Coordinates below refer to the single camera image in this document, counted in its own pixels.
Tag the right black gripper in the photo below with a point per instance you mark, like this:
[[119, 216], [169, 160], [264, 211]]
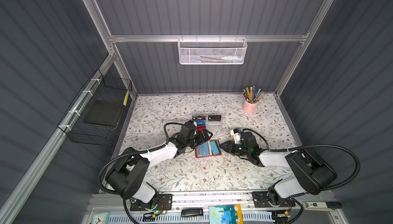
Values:
[[230, 146]]

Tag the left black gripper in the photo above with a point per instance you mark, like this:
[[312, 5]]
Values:
[[201, 140]]

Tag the red card holder wallet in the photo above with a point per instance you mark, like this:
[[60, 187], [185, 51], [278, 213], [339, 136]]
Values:
[[209, 146]]

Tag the clear plastic organizer box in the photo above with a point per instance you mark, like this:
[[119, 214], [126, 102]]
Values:
[[208, 119]]

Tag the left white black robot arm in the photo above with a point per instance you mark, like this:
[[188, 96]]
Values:
[[124, 175]]

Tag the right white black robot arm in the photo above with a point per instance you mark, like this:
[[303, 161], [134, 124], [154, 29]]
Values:
[[311, 173]]

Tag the pink pen cup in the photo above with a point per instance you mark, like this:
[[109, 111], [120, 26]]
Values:
[[249, 108]]

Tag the pens in pink cup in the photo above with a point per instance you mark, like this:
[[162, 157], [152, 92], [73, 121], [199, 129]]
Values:
[[253, 95]]

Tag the colourful picture book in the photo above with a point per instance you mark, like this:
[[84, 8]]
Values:
[[228, 214]]

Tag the black stapler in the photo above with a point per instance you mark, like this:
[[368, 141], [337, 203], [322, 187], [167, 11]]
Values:
[[191, 212]]

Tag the markers in white basket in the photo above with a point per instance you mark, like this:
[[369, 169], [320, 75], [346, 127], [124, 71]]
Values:
[[225, 59]]

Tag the yellow tag on basket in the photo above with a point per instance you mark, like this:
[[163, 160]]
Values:
[[126, 98]]

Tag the black pad in basket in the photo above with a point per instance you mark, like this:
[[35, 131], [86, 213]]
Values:
[[102, 113]]

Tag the small teal clock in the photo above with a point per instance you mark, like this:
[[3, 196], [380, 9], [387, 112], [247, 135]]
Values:
[[101, 218]]

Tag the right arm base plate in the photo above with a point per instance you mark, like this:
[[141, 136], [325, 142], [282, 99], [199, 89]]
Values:
[[266, 199]]

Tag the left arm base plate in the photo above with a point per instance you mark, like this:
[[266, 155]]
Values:
[[160, 202]]

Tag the white wire mesh basket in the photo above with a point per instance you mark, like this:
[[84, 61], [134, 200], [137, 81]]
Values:
[[190, 49]]

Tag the black wire wall basket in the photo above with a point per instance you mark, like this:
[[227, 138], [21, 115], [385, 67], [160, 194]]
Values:
[[104, 88]]

